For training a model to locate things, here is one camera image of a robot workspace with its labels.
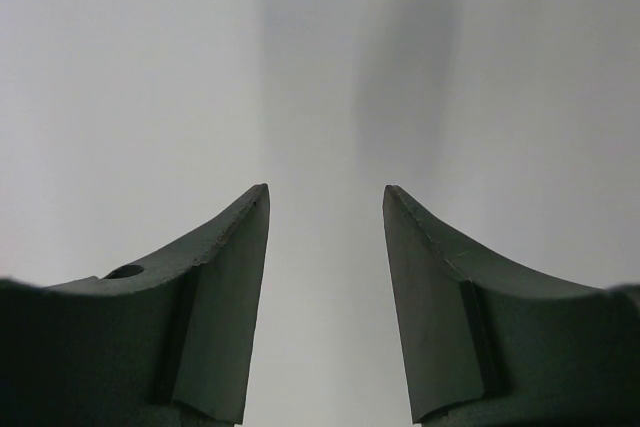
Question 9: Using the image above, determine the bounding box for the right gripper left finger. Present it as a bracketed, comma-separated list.
[1, 184, 270, 426]

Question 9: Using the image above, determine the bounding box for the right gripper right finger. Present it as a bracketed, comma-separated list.
[383, 185, 639, 426]

